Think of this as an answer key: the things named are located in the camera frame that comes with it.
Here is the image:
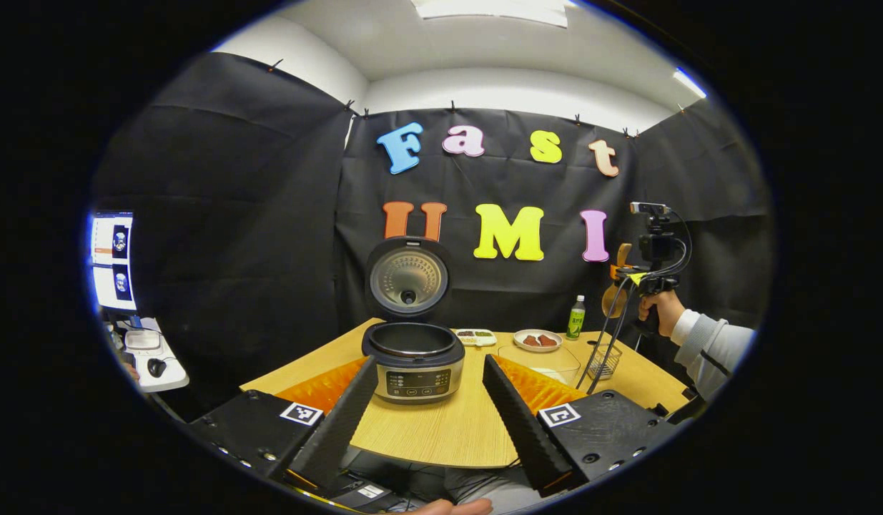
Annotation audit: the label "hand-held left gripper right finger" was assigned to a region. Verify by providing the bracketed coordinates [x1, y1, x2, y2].
[482, 353, 681, 499]

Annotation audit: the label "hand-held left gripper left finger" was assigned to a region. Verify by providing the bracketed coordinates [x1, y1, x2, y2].
[187, 355, 379, 494]

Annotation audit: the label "wooden spoon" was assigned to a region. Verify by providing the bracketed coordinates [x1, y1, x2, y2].
[601, 243, 634, 320]

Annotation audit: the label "black silver rice cooker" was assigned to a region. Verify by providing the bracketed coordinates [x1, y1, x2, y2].
[361, 236, 466, 406]

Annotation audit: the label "metal wire chopstick holder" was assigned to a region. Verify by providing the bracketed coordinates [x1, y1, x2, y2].
[586, 342, 623, 382]

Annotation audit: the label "clear rice container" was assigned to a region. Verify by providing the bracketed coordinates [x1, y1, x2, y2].
[497, 343, 582, 388]

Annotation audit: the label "green tea bottle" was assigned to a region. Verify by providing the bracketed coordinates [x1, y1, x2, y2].
[566, 295, 586, 341]

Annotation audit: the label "black device white label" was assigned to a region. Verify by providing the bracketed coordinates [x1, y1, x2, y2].
[327, 474, 408, 513]

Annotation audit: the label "person's grey trousers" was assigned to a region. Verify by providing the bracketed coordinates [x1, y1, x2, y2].
[441, 466, 551, 514]

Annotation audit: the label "white oval plate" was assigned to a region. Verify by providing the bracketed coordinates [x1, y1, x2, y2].
[513, 329, 564, 353]

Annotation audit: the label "narrow ceiling light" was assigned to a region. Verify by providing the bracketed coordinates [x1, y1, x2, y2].
[674, 68, 708, 99]

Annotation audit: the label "white side desk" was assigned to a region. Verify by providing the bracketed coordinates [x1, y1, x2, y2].
[109, 317, 191, 393]

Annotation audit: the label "black backdrop cloth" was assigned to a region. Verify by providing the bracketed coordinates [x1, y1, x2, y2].
[87, 51, 774, 423]

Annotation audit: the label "row of black cloth clips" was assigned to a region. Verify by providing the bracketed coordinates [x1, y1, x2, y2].
[268, 59, 686, 139]

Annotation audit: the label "computer monitor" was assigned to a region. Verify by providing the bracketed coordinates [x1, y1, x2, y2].
[89, 211, 139, 314]

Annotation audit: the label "ceiling light panel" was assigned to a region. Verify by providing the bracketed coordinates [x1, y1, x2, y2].
[411, 0, 571, 29]

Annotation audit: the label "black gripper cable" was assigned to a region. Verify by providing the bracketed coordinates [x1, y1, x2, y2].
[576, 211, 694, 395]

